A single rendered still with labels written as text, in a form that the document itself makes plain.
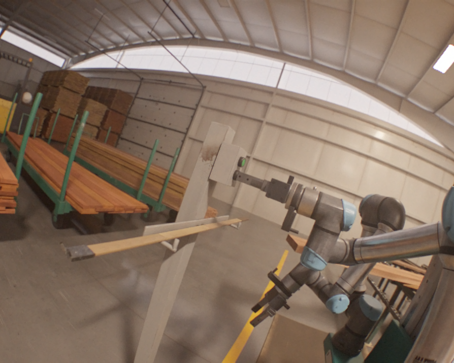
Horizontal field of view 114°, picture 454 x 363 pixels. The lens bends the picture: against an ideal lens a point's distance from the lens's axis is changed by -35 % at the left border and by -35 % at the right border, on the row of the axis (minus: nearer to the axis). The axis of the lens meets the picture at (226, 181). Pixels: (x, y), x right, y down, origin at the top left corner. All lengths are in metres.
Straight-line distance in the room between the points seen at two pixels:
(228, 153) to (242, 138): 9.03
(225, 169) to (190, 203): 0.14
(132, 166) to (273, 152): 6.50
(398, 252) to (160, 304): 0.72
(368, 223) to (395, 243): 0.39
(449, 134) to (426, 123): 1.31
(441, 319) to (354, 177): 8.85
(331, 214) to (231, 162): 0.29
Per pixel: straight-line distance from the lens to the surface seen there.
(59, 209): 2.30
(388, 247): 0.61
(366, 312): 0.98
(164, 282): 0.76
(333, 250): 0.61
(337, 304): 0.83
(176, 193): 3.32
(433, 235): 0.57
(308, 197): 0.58
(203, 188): 0.65
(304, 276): 0.88
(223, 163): 0.62
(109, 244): 0.40
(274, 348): 2.01
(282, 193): 0.55
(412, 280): 2.06
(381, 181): 9.43
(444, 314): 0.42
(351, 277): 0.84
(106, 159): 4.46
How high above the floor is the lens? 1.18
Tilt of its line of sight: 2 degrees down
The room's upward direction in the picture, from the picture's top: 20 degrees clockwise
